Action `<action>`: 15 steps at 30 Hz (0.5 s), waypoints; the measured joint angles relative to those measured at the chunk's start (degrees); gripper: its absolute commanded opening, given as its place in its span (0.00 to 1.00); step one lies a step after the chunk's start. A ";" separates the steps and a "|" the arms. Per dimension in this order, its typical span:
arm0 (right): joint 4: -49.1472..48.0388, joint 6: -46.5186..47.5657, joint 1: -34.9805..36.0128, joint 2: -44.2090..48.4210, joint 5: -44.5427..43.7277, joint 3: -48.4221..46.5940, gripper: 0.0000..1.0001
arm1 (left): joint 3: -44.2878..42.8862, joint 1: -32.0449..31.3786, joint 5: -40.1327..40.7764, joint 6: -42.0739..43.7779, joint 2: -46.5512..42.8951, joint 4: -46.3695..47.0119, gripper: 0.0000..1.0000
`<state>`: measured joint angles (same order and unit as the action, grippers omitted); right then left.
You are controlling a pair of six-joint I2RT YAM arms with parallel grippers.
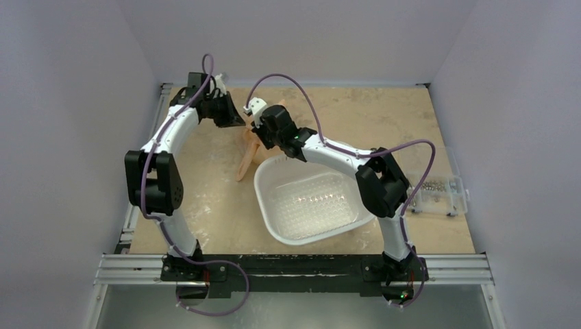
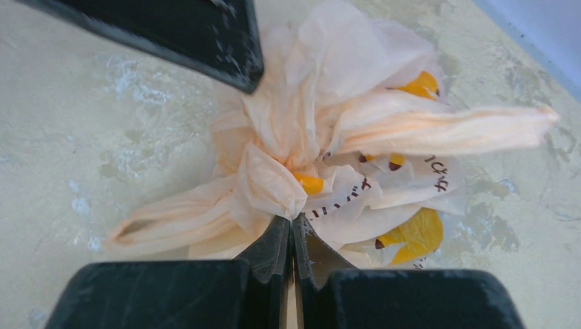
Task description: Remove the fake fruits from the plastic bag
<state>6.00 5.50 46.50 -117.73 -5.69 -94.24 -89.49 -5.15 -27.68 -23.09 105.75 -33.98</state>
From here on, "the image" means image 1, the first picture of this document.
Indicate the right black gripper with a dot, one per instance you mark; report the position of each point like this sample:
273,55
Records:
262,131

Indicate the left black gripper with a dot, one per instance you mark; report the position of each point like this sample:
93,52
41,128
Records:
231,118

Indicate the orange translucent plastic bag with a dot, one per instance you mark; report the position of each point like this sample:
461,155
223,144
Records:
252,150

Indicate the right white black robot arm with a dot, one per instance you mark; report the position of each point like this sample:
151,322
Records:
382,185

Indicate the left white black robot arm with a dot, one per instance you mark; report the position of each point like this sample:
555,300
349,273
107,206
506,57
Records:
153,180

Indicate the white plastic basket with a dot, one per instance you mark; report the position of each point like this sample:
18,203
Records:
303,202

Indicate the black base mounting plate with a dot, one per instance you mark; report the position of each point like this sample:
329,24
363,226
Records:
368,275

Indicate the clear plastic screw box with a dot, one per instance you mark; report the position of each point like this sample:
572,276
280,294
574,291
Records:
442,191

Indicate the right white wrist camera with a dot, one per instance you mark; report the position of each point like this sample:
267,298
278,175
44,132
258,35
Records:
253,112

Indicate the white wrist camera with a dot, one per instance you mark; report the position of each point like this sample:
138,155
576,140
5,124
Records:
217,86
253,112

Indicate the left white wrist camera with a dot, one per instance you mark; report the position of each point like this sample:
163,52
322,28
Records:
217,86

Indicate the aluminium rail frame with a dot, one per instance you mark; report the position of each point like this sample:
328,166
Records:
224,215

